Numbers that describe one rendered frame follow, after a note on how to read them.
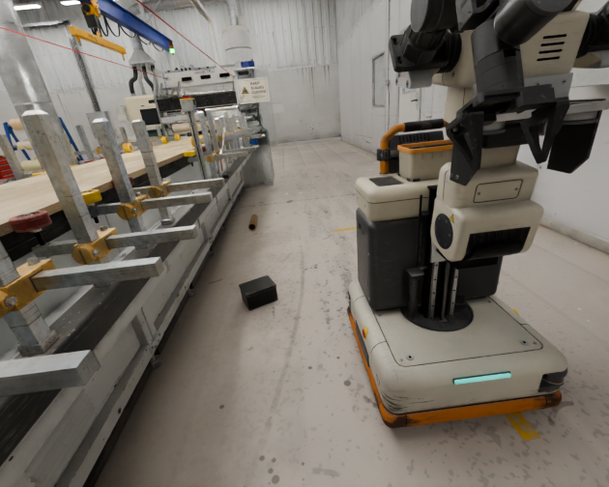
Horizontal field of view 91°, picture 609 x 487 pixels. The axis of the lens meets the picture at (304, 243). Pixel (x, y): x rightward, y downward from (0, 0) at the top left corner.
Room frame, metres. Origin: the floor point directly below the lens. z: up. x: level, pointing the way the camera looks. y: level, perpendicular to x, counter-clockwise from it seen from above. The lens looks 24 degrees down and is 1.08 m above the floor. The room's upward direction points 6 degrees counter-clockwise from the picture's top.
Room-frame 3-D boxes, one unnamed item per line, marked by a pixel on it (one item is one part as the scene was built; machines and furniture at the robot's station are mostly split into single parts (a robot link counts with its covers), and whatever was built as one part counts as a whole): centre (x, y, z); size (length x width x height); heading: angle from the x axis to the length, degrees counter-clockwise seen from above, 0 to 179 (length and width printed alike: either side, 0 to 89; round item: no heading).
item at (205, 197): (1.03, 0.52, 0.84); 0.43 x 0.03 x 0.04; 92
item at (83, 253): (0.77, 0.56, 0.81); 0.14 x 0.06 x 0.05; 2
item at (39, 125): (0.74, 0.56, 0.90); 0.04 x 0.04 x 0.48; 2
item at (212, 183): (1.28, 0.53, 0.84); 0.43 x 0.03 x 0.04; 92
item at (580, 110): (0.71, -0.52, 0.99); 0.28 x 0.16 x 0.22; 91
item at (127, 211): (1.02, 0.57, 0.84); 0.14 x 0.06 x 0.05; 2
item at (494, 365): (1.00, -0.51, 0.16); 0.67 x 0.64 x 0.25; 1
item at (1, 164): (7.87, 7.38, 0.41); 0.76 x 0.48 x 0.81; 9
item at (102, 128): (0.99, 0.57, 0.88); 0.04 x 0.04 x 0.48; 2
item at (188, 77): (5.36, 1.24, 0.95); 1.65 x 0.70 x 1.90; 92
